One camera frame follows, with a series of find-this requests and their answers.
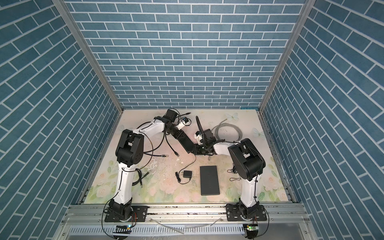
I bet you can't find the aluminium corner post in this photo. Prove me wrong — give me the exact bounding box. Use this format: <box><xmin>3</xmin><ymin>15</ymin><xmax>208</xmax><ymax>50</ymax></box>
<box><xmin>259</xmin><ymin>0</ymin><xmax>316</xmax><ymax>113</ymax></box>
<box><xmin>52</xmin><ymin>0</ymin><xmax>124</xmax><ymax>114</ymax></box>

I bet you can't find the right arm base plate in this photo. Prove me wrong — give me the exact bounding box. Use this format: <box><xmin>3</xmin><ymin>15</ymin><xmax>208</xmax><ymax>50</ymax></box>
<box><xmin>225</xmin><ymin>203</ymin><xmax>268</xmax><ymax>222</ymax></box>

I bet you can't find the black ethernet cable loop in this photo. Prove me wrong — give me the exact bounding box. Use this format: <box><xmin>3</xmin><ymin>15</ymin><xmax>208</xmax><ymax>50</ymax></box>
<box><xmin>136</xmin><ymin>121</ymin><xmax>169</xmax><ymax>158</ymax></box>

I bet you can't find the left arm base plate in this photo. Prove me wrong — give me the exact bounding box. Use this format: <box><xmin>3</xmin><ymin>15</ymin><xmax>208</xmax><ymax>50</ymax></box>
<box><xmin>104</xmin><ymin>206</ymin><xmax>149</xmax><ymax>223</ymax></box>

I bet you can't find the black power adapter with cord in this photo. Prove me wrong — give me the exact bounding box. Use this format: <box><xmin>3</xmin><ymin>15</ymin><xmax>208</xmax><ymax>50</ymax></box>
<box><xmin>175</xmin><ymin>156</ymin><xmax>197</xmax><ymax>185</ymax></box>

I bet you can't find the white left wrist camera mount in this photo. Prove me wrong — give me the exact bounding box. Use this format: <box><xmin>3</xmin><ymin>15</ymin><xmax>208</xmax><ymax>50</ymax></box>
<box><xmin>177</xmin><ymin>117</ymin><xmax>192</xmax><ymax>130</ymax></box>

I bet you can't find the aluminium corner post right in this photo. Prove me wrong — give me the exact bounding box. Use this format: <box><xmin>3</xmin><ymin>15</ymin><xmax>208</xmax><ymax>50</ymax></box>
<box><xmin>259</xmin><ymin>0</ymin><xmax>316</xmax><ymax>113</ymax></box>

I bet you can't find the long black ethernet cable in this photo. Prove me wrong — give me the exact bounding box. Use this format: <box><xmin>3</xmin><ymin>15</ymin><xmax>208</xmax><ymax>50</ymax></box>
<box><xmin>164</xmin><ymin>112</ymin><xmax>192</xmax><ymax>157</ymax></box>

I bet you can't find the aluminium corner post left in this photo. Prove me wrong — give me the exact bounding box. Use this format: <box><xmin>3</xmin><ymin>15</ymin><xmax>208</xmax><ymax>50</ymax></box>
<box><xmin>52</xmin><ymin>0</ymin><xmax>124</xmax><ymax>114</ymax></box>

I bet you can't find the aluminium front rail frame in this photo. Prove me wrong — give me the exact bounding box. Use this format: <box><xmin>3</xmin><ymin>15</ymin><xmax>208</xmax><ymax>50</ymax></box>
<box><xmin>54</xmin><ymin>202</ymin><xmax>317</xmax><ymax>240</ymax></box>

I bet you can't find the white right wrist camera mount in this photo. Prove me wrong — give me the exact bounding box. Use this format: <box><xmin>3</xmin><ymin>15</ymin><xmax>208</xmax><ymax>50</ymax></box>
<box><xmin>194</xmin><ymin>131</ymin><xmax>203</xmax><ymax>145</ymax></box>

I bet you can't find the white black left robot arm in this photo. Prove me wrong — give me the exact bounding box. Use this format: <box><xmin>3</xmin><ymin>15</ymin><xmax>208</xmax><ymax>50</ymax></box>
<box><xmin>113</xmin><ymin>110</ymin><xmax>192</xmax><ymax>205</ymax></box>

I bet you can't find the large flat black box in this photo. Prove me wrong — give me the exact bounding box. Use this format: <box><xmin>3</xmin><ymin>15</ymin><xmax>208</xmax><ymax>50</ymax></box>
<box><xmin>200</xmin><ymin>166</ymin><xmax>220</xmax><ymax>196</ymax></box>

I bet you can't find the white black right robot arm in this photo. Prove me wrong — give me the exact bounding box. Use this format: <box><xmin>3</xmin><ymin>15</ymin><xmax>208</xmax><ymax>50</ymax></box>
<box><xmin>193</xmin><ymin>132</ymin><xmax>266</xmax><ymax>210</ymax></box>

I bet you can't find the grey coiled cable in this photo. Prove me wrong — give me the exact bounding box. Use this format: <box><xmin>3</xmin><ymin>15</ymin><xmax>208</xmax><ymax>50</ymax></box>
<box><xmin>210</xmin><ymin>118</ymin><xmax>243</xmax><ymax>142</ymax></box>

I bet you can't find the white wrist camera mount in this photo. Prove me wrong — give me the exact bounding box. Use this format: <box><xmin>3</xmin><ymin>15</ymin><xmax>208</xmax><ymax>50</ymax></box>
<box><xmin>194</xmin><ymin>131</ymin><xmax>203</xmax><ymax>145</ymax></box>
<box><xmin>177</xmin><ymin>117</ymin><xmax>192</xmax><ymax>130</ymax></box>

